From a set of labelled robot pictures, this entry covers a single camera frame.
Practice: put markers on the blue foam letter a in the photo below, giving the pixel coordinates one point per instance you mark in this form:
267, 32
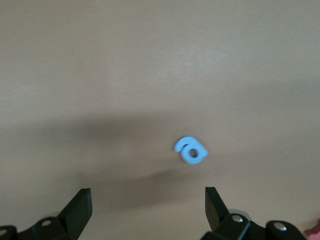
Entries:
185, 157

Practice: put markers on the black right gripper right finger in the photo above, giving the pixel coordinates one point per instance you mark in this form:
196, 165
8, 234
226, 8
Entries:
217, 215

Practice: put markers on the brown table cover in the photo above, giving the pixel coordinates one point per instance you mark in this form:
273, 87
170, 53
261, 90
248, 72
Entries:
75, 75

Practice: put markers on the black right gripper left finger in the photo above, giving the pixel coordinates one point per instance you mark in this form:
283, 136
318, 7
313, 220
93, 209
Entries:
75, 215

